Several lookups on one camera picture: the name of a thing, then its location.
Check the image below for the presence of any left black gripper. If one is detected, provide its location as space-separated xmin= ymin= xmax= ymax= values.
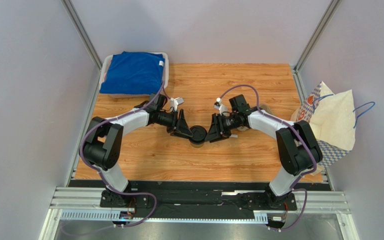
xmin=157 ymin=109 xmax=193 ymax=140

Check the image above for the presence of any black plastic cup lid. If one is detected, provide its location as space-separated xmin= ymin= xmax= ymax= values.
xmin=189 ymin=125 xmax=208 ymax=145

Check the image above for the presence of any brown paper coffee cup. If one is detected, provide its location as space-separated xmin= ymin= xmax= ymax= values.
xmin=191 ymin=143 xmax=204 ymax=149

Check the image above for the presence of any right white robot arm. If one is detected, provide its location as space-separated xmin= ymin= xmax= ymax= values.
xmin=205 ymin=94 xmax=323 ymax=202

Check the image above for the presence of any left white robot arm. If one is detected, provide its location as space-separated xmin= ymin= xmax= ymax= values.
xmin=79 ymin=93 xmax=193 ymax=197

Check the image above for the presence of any grey pulp cup carrier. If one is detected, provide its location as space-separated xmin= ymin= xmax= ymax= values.
xmin=237 ymin=103 xmax=274 ymax=132

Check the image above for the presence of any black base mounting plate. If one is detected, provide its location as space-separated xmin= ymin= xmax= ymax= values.
xmin=68 ymin=179 xmax=332 ymax=221

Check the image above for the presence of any blue folded towel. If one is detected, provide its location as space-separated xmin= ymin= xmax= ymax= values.
xmin=99 ymin=51 xmax=166 ymax=96

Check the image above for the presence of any blue checkered paper bag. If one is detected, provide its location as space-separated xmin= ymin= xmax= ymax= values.
xmin=289 ymin=81 xmax=376 ymax=167

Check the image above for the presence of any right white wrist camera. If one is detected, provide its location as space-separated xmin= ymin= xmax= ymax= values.
xmin=213 ymin=97 xmax=229 ymax=116

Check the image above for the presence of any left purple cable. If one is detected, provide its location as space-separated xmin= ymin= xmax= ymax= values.
xmin=57 ymin=79 xmax=176 ymax=234

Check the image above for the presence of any purple cable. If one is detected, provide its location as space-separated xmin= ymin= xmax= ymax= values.
xmin=219 ymin=84 xmax=319 ymax=233
xmin=57 ymin=79 xmax=176 ymax=234

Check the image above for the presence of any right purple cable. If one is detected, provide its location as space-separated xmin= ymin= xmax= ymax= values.
xmin=219 ymin=84 xmax=319 ymax=233

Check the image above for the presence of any aluminium rail frame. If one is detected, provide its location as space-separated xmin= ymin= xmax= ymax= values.
xmin=40 ymin=187 xmax=360 ymax=240

